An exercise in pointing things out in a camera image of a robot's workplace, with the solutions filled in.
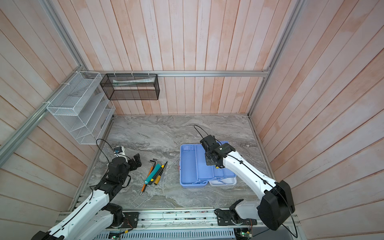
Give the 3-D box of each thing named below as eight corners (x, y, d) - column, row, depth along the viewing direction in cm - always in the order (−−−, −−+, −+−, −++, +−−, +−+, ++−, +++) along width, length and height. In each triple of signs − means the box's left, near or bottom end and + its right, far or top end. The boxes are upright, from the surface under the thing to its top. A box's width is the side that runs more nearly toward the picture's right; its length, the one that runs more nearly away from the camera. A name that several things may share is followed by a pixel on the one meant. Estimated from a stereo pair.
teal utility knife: (144, 182, 87) (143, 181, 85) (158, 164, 95) (158, 162, 93) (147, 185, 86) (147, 183, 85) (161, 165, 94) (161, 164, 92)
